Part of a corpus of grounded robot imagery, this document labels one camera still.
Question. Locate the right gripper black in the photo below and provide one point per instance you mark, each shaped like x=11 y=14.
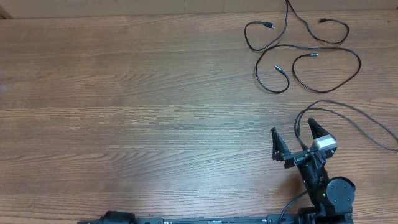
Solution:
x=299 y=155

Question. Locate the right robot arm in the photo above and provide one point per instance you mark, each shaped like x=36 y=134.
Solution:
x=332 y=198

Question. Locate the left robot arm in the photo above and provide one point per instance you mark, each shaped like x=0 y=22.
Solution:
x=116 y=217

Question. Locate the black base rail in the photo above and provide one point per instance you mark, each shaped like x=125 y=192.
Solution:
x=214 y=221

